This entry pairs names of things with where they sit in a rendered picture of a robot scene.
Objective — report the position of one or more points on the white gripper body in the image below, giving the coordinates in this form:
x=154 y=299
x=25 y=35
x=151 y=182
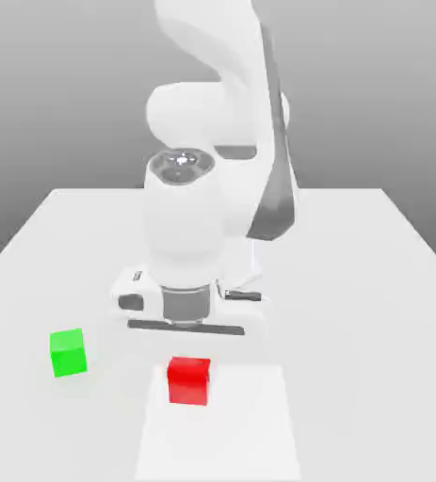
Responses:
x=187 y=328

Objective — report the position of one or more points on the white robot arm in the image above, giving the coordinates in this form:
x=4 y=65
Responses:
x=187 y=226

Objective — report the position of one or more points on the small red cube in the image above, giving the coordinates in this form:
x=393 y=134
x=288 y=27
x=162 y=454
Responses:
x=187 y=382

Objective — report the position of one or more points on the small green cube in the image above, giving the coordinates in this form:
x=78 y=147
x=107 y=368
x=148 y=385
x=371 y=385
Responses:
x=68 y=354

